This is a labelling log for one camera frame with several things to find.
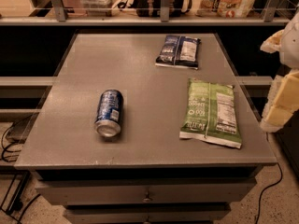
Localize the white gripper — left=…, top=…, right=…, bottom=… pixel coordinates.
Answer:
left=260, top=13, right=299, bottom=133

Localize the blue pepsi can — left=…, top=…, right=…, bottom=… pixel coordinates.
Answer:
left=94, top=90, right=123, bottom=137

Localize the green snack bag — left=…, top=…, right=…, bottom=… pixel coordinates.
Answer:
left=179, top=78, right=242, bottom=148

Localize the colourful printed bag on shelf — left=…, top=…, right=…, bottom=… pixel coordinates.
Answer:
left=196, top=0, right=255, bottom=18

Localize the dark blue snack bag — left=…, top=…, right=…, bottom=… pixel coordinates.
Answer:
left=155, top=35, right=201, bottom=69

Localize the grey drawer cabinet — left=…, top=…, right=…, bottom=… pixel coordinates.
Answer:
left=16, top=34, right=276, bottom=224

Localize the black backpack on shelf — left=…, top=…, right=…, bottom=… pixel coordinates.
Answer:
left=131, top=0, right=192, bottom=17

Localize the upper drawer knob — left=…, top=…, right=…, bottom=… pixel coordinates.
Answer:
left=143, top=195, right=152, bottom=203

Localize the metal shelf rack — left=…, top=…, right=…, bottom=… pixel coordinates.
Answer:
left=0, top=0, right=298, bottom=26

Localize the black cable right floor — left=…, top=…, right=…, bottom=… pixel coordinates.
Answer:
left=253, top=133, right=284, bottom=224

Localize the black cables left floor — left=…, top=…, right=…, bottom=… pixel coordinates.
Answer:
left=0, top=115, right=41, bottom=224

